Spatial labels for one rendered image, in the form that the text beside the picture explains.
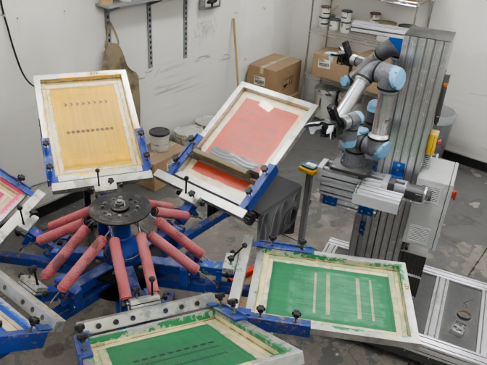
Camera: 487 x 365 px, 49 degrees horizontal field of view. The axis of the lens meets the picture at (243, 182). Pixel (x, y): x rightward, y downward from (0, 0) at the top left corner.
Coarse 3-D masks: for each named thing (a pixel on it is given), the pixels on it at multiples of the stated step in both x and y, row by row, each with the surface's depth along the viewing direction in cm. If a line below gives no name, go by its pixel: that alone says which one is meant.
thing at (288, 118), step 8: (272, 112) 335; (280, 112) 333; (288, 112) 331; (280, 120) 329; (288, 120) 327; (288, 128) 324; (280, 136) 322; (272, 144) 321; (264, 152) 319; (272, 152) 317; (256, 160) 318; (264, 160) 316; (224, 176) 318; (232, 176) 316; (232, 184) 313; (240, 184) 311; (248, 184) 310
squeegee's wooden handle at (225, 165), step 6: (198, 150) 321; (198, 156) 324; (204, 156) 317; (210, 156) 315; (210, 162) 319; (216, 162) 313; (222, 162) 310; (228, 162) 309; (222, 168) 315; (228, 168) 309; (234, 168) 305; (240, 168) 304; (240, 174) 306; (246, 174) 302
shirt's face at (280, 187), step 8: (272, 184) 360; (280, 184) 360; (288, 184) 361; (296, 184) 362; (272, 192) 351; (280, 192) 351; (288, 192) 352; (264, 200) 341; (272, 200) 342; (256, 208) 333; (264, 208) 333
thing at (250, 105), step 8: (248, 104) 344; (256, 104) 342; (240, 112) 343; (256, 112) 339; (264, 112) 337; (232, 120) 341; (224, 128) 339; (224, 136) 335; (216, 144) 333; (232, 152) 326; (192, 168) 328; (200, 168) 326; (208, 168) 325; (208, 176) 321; (216, 176) 319
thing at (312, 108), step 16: (272, 96) 338; (288, 96) 333; (224, 112) 343; (208, 128) 338; (304, 128) 319; (288, 144) 313; (272, 160) 310; (176, 176) 326; (192, 176) 320; (208, 192) 315; (224, 192) 307
